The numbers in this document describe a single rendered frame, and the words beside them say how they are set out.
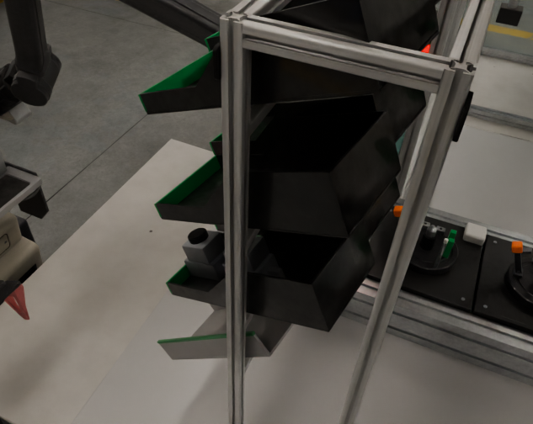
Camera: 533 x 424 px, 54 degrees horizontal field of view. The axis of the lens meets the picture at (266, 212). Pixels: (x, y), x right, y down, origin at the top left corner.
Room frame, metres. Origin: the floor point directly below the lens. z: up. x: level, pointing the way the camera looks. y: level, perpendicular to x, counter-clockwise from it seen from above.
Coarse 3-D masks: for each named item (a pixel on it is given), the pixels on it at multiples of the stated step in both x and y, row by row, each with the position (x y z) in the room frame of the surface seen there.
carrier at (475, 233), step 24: (384, 240) 0.83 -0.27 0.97; (432, 240) 0.79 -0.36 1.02; (456, 240) 0.85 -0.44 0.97; (480, 240) 0.84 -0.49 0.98; (384, 264) 0.76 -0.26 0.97; (432, 264) 0.75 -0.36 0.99; (456, 264) 0.77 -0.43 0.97; (408, 288) 0.70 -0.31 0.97; (432, 288) 0.70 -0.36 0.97; (456, 288) 0.70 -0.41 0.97
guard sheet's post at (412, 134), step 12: (444, 0) 1.01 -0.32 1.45; (456, 0) 1.00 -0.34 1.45; (444, 12) 1.01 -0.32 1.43; (444, 24) 1.01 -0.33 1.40; (444, 36) 1.00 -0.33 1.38; (432, 48) 1.01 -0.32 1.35; (444, 48) 1.02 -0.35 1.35; (420, 120) 1.00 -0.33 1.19; (408, 132) 1.01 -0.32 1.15; (408, 144) 1.02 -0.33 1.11; (408, 156) 1.00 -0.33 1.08; (408, 168) 1.00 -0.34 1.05
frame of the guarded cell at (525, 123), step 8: (488, 48) 2.02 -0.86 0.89; (496, 56) 2.01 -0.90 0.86; (504, 56) 2.00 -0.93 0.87; (512, 56) 1.99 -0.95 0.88; (520, 56) 1.97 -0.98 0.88; (528, 56) 1.97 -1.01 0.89; (528, 64) 1.96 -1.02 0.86; (472, 104) 1.58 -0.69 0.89; (472, 112) 1.56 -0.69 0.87; (480, 112) 1.54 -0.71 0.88; (488, 112) 1.54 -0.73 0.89; (496, 112) 1.54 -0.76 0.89; (504, 112) 1.54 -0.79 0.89; (488, 120) 1.53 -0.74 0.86; (496, 120) 1.52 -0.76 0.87; (504, 120) 1.52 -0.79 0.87; (512, 120) 1.51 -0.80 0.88; (520, 120) 1.50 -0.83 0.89; (528, 120) 1.50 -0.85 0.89; (520, 128) 1.49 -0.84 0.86; (528, 128) 1.49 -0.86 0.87
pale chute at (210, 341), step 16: (208, 320) 0.57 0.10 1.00; (224, 320) 0.54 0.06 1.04; (256, 320) 0.50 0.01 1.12; (272, 320) 0.47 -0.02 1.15; (192, 336) 0.54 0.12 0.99; (208, 336) 0.45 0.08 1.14; (224, 336) 0.43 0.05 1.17; (256, 336) 0.40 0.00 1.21; (272, 336) 0.43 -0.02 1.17; (176, 352) 0.48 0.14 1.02; (192, 352) 0.46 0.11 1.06; (208, 352) 0.45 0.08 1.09; (224, 352) 0.43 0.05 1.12; (256, 352) 0.40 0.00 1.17; (272, 352) 0.39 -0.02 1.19
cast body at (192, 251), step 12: (204, 228) 0.55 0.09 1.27; (192, 240) 0.52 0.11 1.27; (204, 240) 0.52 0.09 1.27; (216, 240) 0.53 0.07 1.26; (192, 252) 0.51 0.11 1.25; (204, 252) 0.50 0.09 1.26; (216, 252) 0.52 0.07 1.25; (192, 264) 0.51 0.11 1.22; (204, 264) 0.50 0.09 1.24; (216, 264) 0.50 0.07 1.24; (204, 276) 0.50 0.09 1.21; (216, 276) 0.49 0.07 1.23
